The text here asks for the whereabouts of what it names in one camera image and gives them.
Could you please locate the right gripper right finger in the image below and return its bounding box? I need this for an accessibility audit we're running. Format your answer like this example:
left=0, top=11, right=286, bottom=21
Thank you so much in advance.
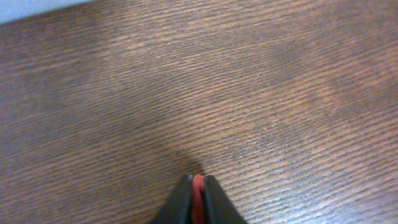
left=203, top=175, right=247, bottom=224

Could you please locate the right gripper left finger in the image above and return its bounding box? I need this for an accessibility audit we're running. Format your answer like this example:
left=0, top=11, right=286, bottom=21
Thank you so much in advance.
left=149, top=174, right=193, bottom=224

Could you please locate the red printed t-shirt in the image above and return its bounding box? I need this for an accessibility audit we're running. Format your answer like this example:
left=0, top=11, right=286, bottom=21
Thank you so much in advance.
left=190, top=175, right=205, bottom=224

